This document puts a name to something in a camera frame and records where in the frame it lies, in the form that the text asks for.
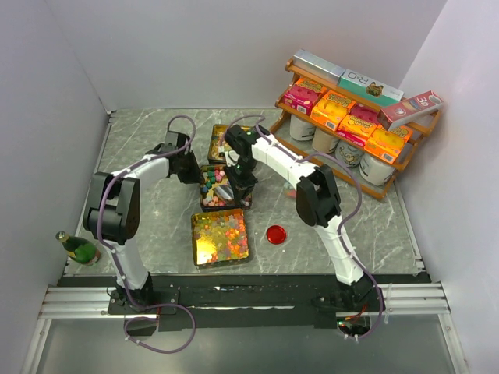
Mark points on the pink orange sponge box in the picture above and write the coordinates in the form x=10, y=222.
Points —
x=358, y=126

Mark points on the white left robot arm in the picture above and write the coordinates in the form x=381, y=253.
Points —
x=112, y=211

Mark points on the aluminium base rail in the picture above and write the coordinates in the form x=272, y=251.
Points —
x=76, y=303

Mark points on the clear glass jar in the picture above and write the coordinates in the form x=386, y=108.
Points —
x=290, y=191

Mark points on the gold tin of stick candies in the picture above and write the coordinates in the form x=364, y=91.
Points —
x=219, y=152

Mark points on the monkey print cup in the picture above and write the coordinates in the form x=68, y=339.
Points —
x=348, y=154

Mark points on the teal cat box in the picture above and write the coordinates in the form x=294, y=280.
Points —
x=370, y=89

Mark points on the orange yellow sponge box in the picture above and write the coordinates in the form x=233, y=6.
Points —
x=388, y=145

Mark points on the gold tin of star candies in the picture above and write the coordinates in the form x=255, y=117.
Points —
x=211, y=177

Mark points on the silver metal scoop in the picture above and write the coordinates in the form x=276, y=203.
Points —
x=224, y=192

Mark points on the gold tin of gummy candies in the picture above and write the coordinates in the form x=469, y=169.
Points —
x=220, y=238

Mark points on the green champagne bottle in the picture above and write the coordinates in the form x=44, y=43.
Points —
x=79, y=249

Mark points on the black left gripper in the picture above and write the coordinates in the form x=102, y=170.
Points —
x=196, y=175

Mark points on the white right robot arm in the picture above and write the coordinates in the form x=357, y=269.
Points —
x=317, y=204

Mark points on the red long box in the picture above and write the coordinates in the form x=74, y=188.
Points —
x=409, y=109

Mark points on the red jar lid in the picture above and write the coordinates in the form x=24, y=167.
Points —
x=276, y=234

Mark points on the wooden two-tier shelf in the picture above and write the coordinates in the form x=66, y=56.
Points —
x=421, y=127

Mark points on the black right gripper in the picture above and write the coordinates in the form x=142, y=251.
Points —
x=241, y=188

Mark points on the white printed cup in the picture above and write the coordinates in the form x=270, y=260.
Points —
x=375, y=171

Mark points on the beige cup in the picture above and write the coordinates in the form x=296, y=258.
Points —
x=324, y=142

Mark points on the silver long box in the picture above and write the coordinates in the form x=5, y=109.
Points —
x=318, y=66

